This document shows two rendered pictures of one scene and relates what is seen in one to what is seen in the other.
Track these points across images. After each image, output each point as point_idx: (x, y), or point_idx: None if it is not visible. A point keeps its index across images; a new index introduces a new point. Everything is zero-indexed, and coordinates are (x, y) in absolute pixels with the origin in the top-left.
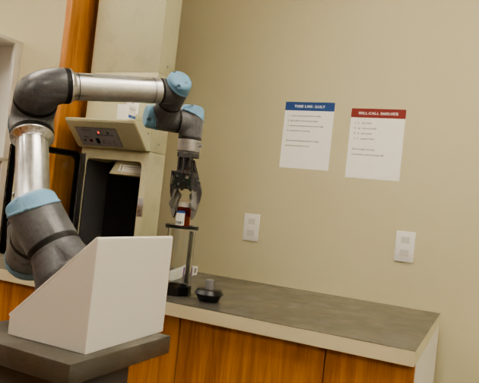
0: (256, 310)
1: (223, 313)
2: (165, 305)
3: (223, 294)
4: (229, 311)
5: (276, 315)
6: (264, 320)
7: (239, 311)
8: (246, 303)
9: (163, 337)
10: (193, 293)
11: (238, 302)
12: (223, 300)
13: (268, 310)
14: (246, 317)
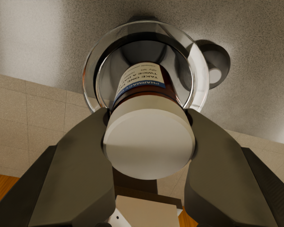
0: (272, 89)
1: (223, 128)
2: (179, 224)
3: (230, 66)
4: (232, 116)
5: None
6: (269, 136)
7: (244, 113)
8: (267, 45)
9: (179, 214)
10: (172, 15)
11: (253, 41)
12: (227, 46)
13: None
14: (249, 134)
